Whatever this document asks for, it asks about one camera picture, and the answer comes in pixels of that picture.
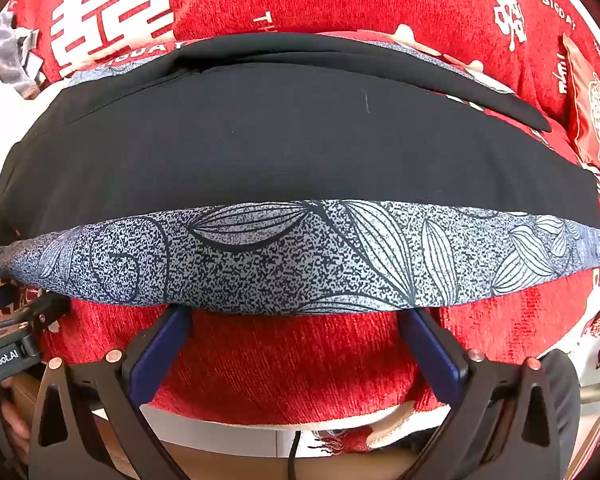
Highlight red printed cushion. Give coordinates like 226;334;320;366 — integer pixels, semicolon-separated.
562;34;600;181

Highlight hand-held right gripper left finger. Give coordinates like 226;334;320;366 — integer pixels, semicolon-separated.
27;304;194;480

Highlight dark grey cloth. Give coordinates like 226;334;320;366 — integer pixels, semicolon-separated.
544;349;582;466

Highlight black cable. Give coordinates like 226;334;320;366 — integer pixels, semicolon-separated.
286;430;304;480

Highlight white cloth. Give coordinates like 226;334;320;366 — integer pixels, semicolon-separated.
0;45;57;207

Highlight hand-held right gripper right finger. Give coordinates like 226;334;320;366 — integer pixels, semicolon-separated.
399;306;565;480

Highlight person's left hand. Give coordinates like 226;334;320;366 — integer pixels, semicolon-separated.
0;377;33;463

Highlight black leaf-print pants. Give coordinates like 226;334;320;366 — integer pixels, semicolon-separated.
0;32;600;317

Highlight red printed blanket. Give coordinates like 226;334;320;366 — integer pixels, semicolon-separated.
0;0;600;457

